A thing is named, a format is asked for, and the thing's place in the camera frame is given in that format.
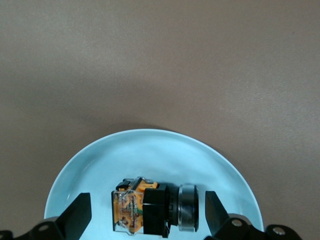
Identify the orange push-button switch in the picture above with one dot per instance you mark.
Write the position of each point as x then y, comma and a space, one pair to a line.
155, 210

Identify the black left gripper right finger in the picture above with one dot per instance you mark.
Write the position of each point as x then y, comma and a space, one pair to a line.
215, 215

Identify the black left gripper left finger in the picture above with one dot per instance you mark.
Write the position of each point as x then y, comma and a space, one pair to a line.
77, 215

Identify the light blue round plate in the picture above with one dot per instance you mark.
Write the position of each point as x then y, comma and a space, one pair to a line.
150, 155

